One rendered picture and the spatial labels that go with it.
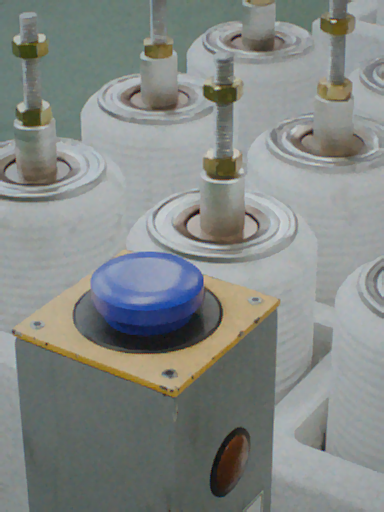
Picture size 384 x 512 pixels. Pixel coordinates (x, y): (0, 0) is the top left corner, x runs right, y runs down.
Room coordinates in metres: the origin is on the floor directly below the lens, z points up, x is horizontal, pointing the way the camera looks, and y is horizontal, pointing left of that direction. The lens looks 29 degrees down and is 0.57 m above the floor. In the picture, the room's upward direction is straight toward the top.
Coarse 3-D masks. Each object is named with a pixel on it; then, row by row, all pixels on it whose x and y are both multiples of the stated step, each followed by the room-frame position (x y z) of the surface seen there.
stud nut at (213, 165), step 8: (208, 152) 0.60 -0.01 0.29; (208, 160) 0.59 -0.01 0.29; (216, 160) 0.59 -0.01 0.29; (224, 160) 0.59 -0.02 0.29; (232, 160) 0.59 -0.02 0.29; (240, 160) 0.59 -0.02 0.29; (208, 168) 0.59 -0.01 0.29; (216, 168) 0.59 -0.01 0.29; (224, 168) 0.59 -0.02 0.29; (232, 168) 0.59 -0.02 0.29; (240, 168) 0.59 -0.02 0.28
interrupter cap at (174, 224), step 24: (192, 192) 0.63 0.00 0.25; (264, 192) 0.63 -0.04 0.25; (168, 216) 0.60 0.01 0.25; (192, 216) 0.61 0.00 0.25; (264, 216) 0.60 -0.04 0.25; (288, 216) 0.60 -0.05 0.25; (168, 240) 0.57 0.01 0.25; (192, 240) 0.58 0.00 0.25; (216, 240) 0.58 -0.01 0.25; (240, 240) 0.58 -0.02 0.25; (264, 240) 0.58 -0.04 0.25; (288, 240) 0.58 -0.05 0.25
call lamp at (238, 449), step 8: (232, 440) 0.39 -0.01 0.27; (240, 440) 0.39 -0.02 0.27; (232, 448) 0.39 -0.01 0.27; (240, 448) 0.39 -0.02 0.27; (248, 448) 0.40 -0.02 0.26; (224, 456) 0.38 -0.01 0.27; (232, 456) 0.39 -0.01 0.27; (240, 456) 0.39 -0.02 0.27; (248, 456) 0.40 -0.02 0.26; (224, 464) 0.38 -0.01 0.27; (232, 464) 0.39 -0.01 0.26; (240, 464) 0.39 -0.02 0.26; (224, 472) 0.38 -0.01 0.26; (232, 472) 0.39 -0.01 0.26; (240, 472) 0.39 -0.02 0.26; (224, 480) 0.38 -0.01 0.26; (232, 480) 0.39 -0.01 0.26; (224, 488) 0.38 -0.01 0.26
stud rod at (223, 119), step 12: (216, 60) 0.59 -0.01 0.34; (228, 60) 0.59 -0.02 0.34; (216, 72) 0.59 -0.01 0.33; (228, 72) 0.59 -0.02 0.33; (216, 108) 0.59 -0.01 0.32; (228, 108) 0.59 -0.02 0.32; (216, 120) 0.59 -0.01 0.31; (228, 120) 0.59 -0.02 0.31; (216, 132) 0.59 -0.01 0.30; (228, 132) 0.59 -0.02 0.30; (216, 144) 0.59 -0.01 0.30; (228, 144) 0.59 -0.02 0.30; (216, 156) 0.59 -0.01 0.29; (228, 156) 0.59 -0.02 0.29
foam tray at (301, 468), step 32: (320, 320) 0.62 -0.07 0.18; (0, 352) 0.59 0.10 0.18; (320, 352) 0.62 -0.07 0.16; (0, 384) 0.58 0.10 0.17; (320, 384) 0.56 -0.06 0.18; (0, 416) 0.58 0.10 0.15; (288, 416) 0.53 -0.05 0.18; (320, 416) 0.55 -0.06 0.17; (0, 448) 0.58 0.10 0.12; (288, 448) 0.51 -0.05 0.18; (320, 448) 0.55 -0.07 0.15; (0, 480) 0.58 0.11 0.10; (288, 480) 0.49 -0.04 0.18; (320, 480) 0.48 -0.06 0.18; (352, 480) 0.48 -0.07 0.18
